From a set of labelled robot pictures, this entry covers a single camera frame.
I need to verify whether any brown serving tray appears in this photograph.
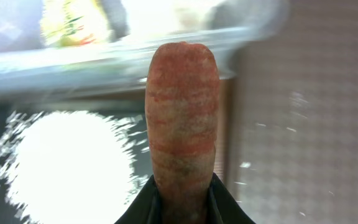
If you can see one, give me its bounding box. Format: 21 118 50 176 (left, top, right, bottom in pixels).
226 0 358 224

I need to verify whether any white rice pile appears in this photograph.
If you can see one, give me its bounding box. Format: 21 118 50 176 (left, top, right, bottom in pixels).
7 111 134 223

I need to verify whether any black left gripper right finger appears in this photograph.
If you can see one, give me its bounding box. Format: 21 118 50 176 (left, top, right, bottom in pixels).
208 173 255 224

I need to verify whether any yellow snack wrapper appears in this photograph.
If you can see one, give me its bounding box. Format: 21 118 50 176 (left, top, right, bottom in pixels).
40 0 114 47

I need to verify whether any white tissue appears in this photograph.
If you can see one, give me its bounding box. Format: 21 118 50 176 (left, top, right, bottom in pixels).
122 0 224 39

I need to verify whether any orange carrot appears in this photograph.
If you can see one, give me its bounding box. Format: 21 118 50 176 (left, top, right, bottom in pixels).
145 42 220 223

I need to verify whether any clear plastic bin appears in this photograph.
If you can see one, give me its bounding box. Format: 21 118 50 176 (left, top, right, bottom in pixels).
0 0 290 101

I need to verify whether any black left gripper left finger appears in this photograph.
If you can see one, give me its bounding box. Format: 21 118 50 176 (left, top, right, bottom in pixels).
114 175 162 224

